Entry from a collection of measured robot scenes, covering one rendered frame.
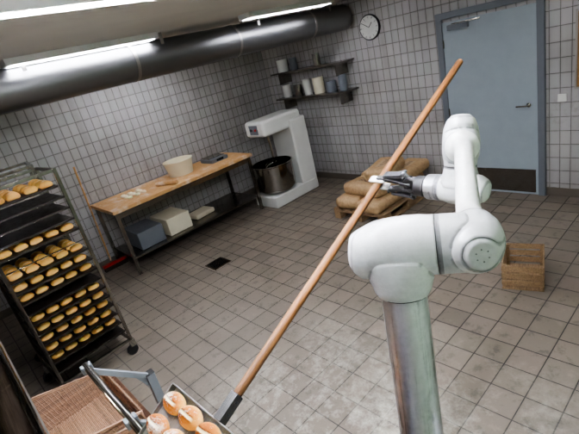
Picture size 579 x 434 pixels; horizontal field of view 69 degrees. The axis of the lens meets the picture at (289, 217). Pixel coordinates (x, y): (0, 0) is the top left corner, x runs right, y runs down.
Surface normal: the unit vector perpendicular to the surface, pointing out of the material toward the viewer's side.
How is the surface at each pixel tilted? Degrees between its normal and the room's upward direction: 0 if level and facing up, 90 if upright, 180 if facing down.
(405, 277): 83
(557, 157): 90
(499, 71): 90
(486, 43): 90
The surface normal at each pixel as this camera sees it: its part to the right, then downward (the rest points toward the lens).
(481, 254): -0.14, 0.24
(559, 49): -0.70, 0.41
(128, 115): 0.67, 0.12
